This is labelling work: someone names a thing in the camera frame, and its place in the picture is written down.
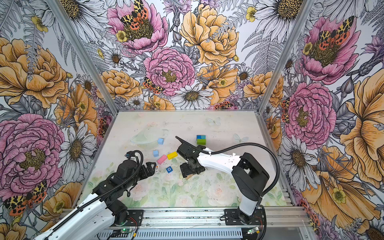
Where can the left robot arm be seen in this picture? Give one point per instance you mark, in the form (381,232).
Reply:
(102,208)

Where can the right aluminium corner post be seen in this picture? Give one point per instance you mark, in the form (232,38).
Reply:
(291,41)

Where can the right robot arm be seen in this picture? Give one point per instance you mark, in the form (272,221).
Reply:
(251,178)

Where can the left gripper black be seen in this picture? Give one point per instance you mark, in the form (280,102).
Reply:
(150,171)

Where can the green rectangular block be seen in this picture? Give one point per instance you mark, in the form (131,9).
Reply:
(201,142)

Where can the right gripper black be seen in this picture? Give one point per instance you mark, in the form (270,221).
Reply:
(185,171)

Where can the aluminium front rail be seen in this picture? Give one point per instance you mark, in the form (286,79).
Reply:
(172,218)

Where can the light blue cube far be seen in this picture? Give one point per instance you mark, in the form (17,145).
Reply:
(161,141)

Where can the white vented cable duct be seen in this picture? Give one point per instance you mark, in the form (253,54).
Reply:
(173,234)

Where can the light blue cube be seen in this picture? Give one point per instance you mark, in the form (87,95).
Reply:
(155,153)
(161,141)

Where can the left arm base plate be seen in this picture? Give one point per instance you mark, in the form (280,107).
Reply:
(128,218)

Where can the aluminium corner post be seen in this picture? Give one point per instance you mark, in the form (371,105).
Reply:
(70,32)
(291,41)

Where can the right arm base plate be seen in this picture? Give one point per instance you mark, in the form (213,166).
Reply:
(234,217)

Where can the blue letter G cube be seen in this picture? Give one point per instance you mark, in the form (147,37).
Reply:
(169,169)

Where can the left aluminium corner post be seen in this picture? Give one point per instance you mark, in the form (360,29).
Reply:
(70,32)

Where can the yellow rectangular block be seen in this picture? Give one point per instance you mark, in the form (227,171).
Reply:
(172,155)

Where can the light blue cube near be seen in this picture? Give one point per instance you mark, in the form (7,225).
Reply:
(155,153)

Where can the pink rectangular block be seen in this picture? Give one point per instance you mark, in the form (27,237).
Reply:
(162,159)

